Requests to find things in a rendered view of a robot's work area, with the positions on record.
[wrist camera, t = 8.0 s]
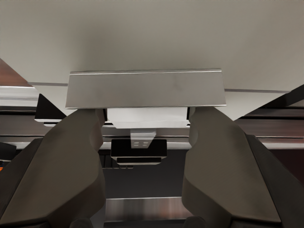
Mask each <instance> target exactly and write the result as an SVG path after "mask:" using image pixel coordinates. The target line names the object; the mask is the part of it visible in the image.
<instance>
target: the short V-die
mask: <svg viewBox="0 0 304 228"><path fill-rule="evenodd" d="M65 117H66V115H65V114H64V113H63V112H62V111H61V110H60V109H58V108H57V107H56V106H55V105H54V104H53V103H52V102H50V101H49V100H48V99H47V98H46V97H45V96H43V95H42V94H39V97H38V104H37V108H36V113H35V118H34V120H36V121H38V122H44V125H45V126H47V127H54V126H55V125H56V124H57V123H59V122H60V121H61V120H63V119H64V118H65ZM102 127H115V126H114V125H113V124H112V123H104V125H103V126H102ZM183 128H190V124H187V125H186V127H183Z"/></svg>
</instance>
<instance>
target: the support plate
mask: <svg viewBox="0 0 304 228"><path fill-rule="evenodd" d="M0 58H1V59H2V60H3V61H4V62H6V63H7V64H8V65H9V66H10V67H11V68H13V69H14V70H15V71H16V72H17V73H18V74H20V75H21V76H22V77H23V78H24V79H25V80H26V81H27V82H39V83H67V84H68V82H69V76H70V72H80V71H142V70H184V69H221V72H222V77H223V86H224V89H241V90H280V91H292V90H293V89H295V88H297V87H299V86H301V85H303V84H304V0H0ZM32 86H33V87H34V88H35V89H36V90H38V91H39V92H40V93H41V94H42V95H43V96H45V97H46V98H47V99H48V100H49V101H50V102H52V103H53V104H54V105H55V106H56V107H57V108H58V109H60V110H61V111H62V112H63V113H64V114H65V115H66V116H68V115H70V114H71V113H73V112H74V111H76V110H78V109H65V104H66V98H67V89H68V86H46V85H32ZM284 94H285V93H256V92H228V91H225V98H226V104H227V105H226V106H221V107H215V108H216V109H218V110H219V111H221V112H222V113H224V114H225V115H227V116H228V117H229V118H230V119H231V120H233V121H234V120H236V119H238V118H240V117H242V116H244V115H246V114H248V113H250V112H251V111H253V110H255V109H257V108H259V107H261V106H263V105H265V104H267V103H269V102H271V101H272V100H274V99H276V98H278V97H280V96H282V95H284Z"/></svg>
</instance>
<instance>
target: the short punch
mask: <svg viewBox="0 0 304 228"><path fill-rule="evenodd" d="M181 198H182V197H155V198H121V199H106V209H105V222H104V226H103V228H182V226H183V224H184V222H185V220H186V219H187V218H188V217H190V216H194V215H193V214H192V213H191V212H190V211H188V210H187V209H186V208H185V207H184V205H183V203H182V200H181Z"/></svg>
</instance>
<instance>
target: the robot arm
mask: <svg viewBox="0 0 304 228"><path fill-rule="evenodd" d="M186 120H189V122H190V132H189V144H190V145H191V146H192V148H191V149H190V150H189V151H188V152H187V153H186V157H185V169H184V178H183V188H182V198H181V200H182V203H183V205H184V207H185V208H186V209H187V210H188V211H190V212H191V213H192V214H193V215H194V216H190V217H188V218H187V219H186V220H185V222H184V224H183V226H182V228H304V185H303V184H302V183H301V182H300V181H299V180H298V179H297V178H296V177H295V176H294V175H293V174H292V173H291V172H290V171H289V170H288V169H287V168H286V167H285V166H284V165H283V164H282V163H281V162H280V161H279V160H278V159H277V158H276V157H275V156H274V155H273V154H272V153H271V152H270V151H269V150H268V149H267V148H266V147H265V145H264V144H263V143H262V142H261V141H260V140H259V139H258V138H257V137H256V136H255V135H248V134H246V133H245V132H244V131H243V130H242V129H241V128H240V127H239V126H238V125H237V124H236V123H235V122H234V121H233V120H231V119H230V118H229V117H228V116H227V115H225V114H224V113H222V112H221V111H219V110H218V109H216V108H215V107H187V117H186ZM106 121H108V118H107V109H78V110H76V111H74V112H73V113H71V114H70V115H68V116H67V117H65V118H64V119H63V120H61V121H60V122H59V123H57V124H56V125H55V126H54V127H53V128H52V129H51V130H49V131H48V132H47V133H46V134H45V136H44V137H43V138H36V139H34V140H33V141H32V142H31V143H30V144H29V145H28V146H26V147H25V148H24V149H23V150H22V151H21V152H20V153H19V154H18V155H17V156H16V157H15V158H14V159H13V160H11V161H10V162H9V163H8V164H7V165H6V166H5V167H4V168H3V169H2V170H1V171H0V228H93V225H92V223H91V220H90V219H89V218H91V217H92V216H93V215H94V214H95V213H97V212H98V211H99V210H100V209H101V208H102V207H103V205H104V203H105V177H104V174H103V170H102V165H101V162H100V157H99V154H98V150H99V149H100V147H101V146H102V145H103V143H104V141H103V136H102V132H101V128H102V126H103V125H104V123H105V122H106Z"/></svg>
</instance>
